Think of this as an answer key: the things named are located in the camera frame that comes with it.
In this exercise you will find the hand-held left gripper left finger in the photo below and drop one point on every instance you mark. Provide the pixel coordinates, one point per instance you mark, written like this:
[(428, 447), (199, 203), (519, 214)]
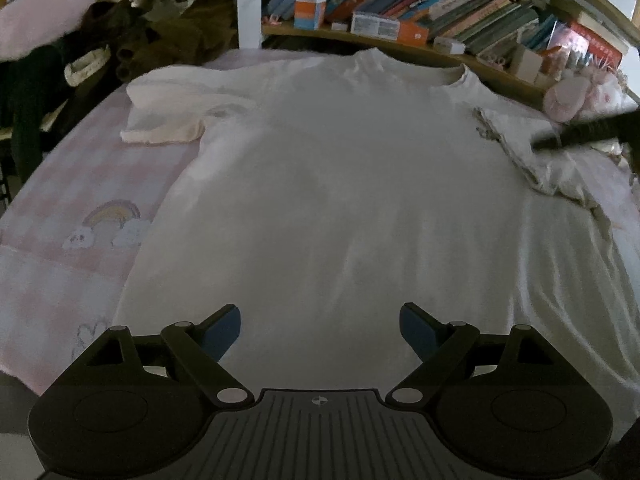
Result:
[(225, 330)]

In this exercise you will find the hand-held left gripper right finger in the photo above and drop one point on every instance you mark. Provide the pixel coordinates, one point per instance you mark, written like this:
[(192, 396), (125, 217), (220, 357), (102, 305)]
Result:
[(415, 327)]

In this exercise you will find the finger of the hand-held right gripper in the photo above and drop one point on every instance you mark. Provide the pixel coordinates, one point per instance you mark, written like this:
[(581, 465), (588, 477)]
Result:
[(585, 132)]

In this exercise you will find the white printed t-shirt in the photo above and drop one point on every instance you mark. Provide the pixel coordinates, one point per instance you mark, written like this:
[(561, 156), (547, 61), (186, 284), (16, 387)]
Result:
[(325, 185)]

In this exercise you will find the cream pink plush toy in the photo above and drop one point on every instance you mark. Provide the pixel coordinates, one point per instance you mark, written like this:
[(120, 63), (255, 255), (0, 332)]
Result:
[(607, 90)]

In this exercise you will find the red box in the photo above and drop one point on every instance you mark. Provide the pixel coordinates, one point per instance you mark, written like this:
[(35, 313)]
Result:
[(597, 45)]

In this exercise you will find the white storage box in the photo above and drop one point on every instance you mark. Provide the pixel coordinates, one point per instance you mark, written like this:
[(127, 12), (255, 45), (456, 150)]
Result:
[(525, 62)]

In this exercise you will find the pink hair clip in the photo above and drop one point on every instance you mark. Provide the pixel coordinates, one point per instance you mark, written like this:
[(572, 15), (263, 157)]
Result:
[(494, 60), (271, 20)]

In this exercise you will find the pink checked printed mat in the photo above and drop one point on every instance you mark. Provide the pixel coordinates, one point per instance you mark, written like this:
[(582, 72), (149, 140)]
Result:
[(60, 280)]

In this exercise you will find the flat white orange box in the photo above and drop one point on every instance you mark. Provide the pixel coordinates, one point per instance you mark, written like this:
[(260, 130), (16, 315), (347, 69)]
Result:
[(385, 27)]

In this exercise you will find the black cloth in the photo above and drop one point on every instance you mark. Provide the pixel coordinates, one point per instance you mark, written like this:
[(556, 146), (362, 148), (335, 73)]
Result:
[(25, 110)]

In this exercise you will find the dark brown cloth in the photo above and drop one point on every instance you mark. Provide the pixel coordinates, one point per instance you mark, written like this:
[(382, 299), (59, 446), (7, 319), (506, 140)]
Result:
[(175, 35)]

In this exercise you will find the white bookshelf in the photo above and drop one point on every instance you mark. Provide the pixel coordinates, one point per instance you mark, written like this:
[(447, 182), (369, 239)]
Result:
[(248, 5)]

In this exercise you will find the pink fluffy cushion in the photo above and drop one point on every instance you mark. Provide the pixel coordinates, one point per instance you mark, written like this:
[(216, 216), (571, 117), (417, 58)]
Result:
[(40, 20)]

